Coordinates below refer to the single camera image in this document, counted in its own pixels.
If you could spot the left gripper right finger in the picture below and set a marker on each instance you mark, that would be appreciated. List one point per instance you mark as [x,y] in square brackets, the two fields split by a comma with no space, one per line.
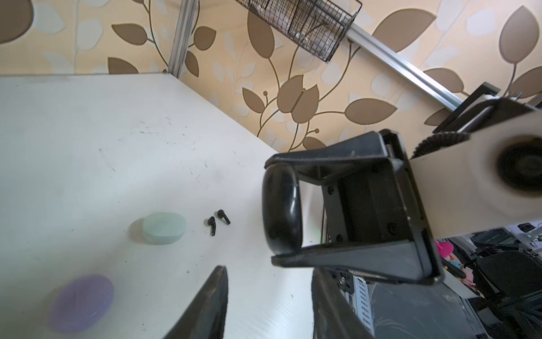
[333,316]

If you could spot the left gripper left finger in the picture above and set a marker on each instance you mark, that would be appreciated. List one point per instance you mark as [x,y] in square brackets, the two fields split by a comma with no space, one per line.
[205,317]

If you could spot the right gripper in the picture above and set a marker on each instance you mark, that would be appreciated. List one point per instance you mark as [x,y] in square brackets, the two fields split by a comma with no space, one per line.
[375,219]

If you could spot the mint green charging case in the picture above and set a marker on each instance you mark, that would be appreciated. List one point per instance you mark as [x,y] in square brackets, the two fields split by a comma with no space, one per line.
[163,228]

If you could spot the purple charging case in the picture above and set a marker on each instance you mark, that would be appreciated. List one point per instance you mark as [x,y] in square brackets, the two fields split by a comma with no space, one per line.
[81,304]

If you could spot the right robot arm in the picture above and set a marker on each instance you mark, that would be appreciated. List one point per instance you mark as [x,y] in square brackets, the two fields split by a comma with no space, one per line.
[479,170]

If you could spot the pink plastic goblet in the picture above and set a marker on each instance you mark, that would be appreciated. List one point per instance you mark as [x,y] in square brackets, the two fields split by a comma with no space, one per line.
[445,249]

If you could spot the black earbud left one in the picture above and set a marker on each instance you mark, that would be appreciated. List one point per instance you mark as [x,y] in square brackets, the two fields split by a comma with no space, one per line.
[211,222]

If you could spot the black earbud one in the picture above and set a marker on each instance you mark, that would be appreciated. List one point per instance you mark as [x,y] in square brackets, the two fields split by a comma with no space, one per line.
[211,222]
[222,215]

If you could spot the black earbud right one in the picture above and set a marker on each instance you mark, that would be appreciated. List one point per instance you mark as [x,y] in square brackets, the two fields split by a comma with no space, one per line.
[222,215]

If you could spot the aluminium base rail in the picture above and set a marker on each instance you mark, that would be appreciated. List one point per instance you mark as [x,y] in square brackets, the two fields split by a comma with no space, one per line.
[357,294]

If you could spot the right wire basket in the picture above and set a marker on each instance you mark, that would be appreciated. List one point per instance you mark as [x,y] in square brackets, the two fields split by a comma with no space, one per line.
[318,27]

